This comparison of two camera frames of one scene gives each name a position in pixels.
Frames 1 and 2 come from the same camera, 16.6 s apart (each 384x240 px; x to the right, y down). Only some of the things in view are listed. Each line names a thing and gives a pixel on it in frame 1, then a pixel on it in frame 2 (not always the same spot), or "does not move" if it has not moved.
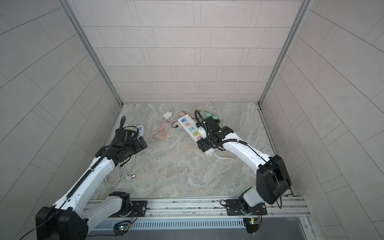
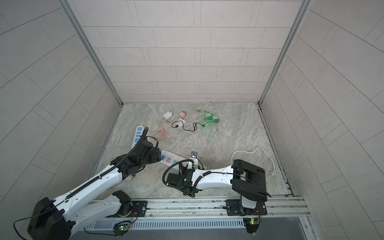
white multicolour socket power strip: x=192 y=127 to x=171 y=158
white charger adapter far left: x=167 y=115 does not move
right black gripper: x=202 y=145 to x=184 y=170
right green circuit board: x=251 y=223 does not move
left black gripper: x=139 y=146 to x=153 y=152
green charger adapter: x=205 y=114 does not move
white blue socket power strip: x=141 y=131 does not move
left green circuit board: x=121 y=228 does not move
